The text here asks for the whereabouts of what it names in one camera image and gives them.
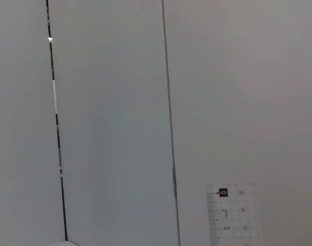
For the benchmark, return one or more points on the transparent plastic ruler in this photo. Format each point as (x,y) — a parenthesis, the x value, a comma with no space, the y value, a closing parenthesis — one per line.
(233,217)

